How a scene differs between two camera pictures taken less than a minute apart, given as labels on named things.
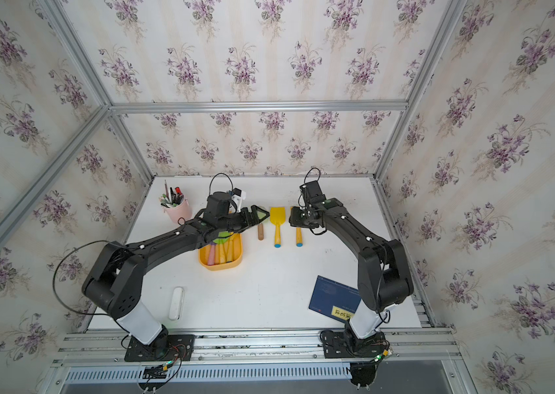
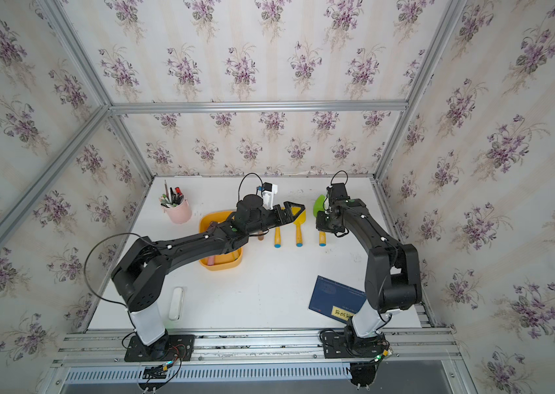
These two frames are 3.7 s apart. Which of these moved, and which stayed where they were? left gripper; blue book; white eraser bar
Moved: left gripper
Stayed: white eraser bar; blue book
